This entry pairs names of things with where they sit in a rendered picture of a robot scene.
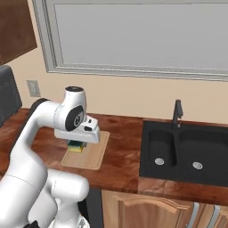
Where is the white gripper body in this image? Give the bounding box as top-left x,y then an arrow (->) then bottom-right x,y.
53,126 -> 102,144

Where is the green and yellow sponge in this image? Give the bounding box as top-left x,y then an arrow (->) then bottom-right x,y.
67,140 -> 87,154

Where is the light wooden cutting board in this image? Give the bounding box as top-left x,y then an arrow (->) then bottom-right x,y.
60,130 -> 111,171

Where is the black dishwasher front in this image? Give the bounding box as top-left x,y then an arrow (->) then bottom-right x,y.
78,186 -> 103,228

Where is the black appliance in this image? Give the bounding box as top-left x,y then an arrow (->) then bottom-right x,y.
0,64 -> 23,127

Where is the silver sink drain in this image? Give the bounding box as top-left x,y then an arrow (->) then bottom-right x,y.
191,161 -> 204,171
154,157 -> 166,167

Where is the wooden cupboard door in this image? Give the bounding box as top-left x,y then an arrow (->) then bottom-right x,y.
199,203 -> 228,228
101,190 -> 197,228

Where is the black tap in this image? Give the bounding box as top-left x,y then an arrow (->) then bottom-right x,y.
171,99 -> 184,130

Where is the grey framed window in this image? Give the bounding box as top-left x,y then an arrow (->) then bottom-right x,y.
31,0 -> 228,82

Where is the black double sink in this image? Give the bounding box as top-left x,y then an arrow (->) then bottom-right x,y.
139,118 -> 228,188

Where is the grey wall socket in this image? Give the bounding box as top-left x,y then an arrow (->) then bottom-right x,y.
26,78 -> 42,98

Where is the brown wall cupboard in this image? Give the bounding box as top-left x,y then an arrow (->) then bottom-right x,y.
0,0 -> 38,65

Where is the silver cupboard handle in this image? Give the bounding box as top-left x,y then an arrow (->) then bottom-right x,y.
208,204 -> 222,228
185,202 -> 200,228

